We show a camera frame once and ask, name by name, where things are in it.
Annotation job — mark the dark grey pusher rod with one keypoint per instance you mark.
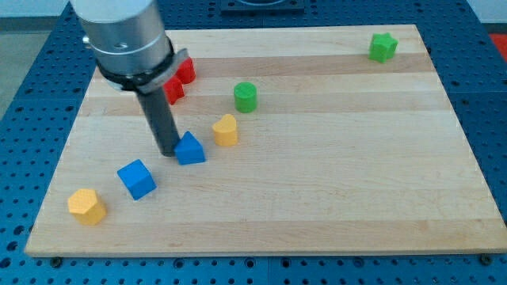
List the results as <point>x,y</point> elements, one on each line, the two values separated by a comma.
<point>160,119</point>

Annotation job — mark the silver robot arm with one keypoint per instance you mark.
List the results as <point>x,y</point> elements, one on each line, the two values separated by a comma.
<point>133,52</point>

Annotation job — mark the yellow heart block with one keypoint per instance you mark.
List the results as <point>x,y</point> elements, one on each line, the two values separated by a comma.
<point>226,131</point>

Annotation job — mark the red cylinder block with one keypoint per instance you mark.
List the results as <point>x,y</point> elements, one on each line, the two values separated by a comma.
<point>186,72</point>

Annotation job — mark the blue triangle block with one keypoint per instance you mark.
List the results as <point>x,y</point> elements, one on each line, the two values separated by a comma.
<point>189,150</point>

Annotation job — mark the blue cube block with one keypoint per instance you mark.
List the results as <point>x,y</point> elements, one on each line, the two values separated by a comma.
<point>137,179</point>

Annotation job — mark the green cylinder block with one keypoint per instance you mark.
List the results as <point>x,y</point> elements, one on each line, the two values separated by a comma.
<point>245,97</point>

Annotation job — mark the yellow hexagon block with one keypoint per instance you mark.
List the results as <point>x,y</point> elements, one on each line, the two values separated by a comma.
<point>86,206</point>

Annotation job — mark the wooden board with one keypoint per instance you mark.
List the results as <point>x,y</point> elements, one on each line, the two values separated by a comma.
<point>342,156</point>

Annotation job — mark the green star block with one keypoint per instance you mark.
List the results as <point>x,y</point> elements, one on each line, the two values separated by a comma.
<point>382,47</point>

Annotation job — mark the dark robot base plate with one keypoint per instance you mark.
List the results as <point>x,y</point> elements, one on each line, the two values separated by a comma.
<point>239,6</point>

